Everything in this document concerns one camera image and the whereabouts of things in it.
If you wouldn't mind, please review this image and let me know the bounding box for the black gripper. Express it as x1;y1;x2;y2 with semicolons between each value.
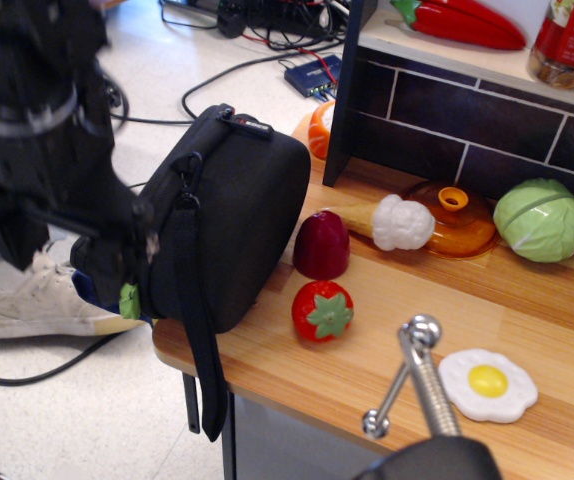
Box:
0;125;148;305

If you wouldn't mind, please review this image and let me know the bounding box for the green zipper pull tab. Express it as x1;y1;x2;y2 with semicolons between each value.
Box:
118;283;141;320

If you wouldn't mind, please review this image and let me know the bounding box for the black zipper bag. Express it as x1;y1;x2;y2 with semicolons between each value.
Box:
137;104;311;441

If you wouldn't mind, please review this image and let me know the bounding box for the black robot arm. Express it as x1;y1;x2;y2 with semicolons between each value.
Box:
0;1;148;305

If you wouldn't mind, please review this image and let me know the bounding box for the blue object behind bag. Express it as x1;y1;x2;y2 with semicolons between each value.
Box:
71;269;119;314

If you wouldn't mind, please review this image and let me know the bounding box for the white sneaker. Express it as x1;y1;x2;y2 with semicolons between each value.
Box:
0;252;144;339

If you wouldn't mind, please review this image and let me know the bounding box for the orange toy fruit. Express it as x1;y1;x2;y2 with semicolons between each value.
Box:
293;100;336;160

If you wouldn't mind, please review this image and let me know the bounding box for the dark red toy onion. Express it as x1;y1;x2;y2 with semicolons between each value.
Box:
292;211;350;280

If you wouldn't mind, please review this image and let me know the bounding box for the red toy strawberry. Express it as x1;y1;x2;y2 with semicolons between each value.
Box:
291;280;354;342

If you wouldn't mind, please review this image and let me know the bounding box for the toy ice cream cone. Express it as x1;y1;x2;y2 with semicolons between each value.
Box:
325;194;436;251

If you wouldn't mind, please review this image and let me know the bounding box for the dark tiled shelf unit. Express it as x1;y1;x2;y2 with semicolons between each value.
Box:
323;1;574;199

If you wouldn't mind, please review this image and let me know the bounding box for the orange transparent pot lid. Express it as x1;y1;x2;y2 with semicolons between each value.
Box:
403;181;500;259

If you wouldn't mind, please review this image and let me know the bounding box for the red toy chili pepper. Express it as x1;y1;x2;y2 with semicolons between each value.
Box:
390;0;526;51

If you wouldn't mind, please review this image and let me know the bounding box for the toy fried egg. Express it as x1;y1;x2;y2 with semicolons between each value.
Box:
438;349;539;424

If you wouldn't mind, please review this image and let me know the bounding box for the black clamp base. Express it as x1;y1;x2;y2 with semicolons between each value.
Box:
355;436;502;479

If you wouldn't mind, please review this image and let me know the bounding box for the green toy cabbage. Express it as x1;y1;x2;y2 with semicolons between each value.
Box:
493;178;574;263

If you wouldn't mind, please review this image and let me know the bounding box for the red labelled jar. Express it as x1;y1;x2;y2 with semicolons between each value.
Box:
527;0;574;91

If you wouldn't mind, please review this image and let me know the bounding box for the black floor cable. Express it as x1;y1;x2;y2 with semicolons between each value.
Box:
0;331;123;387

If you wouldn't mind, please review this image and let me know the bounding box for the tangled cable bundle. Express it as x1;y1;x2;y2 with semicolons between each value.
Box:
158;0;352;53

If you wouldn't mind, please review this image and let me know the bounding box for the blue network switch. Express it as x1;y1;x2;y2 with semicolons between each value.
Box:
284;55;342;97

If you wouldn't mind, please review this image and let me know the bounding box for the metal clamp screw handle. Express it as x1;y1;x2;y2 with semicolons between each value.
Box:
362;314;461;440

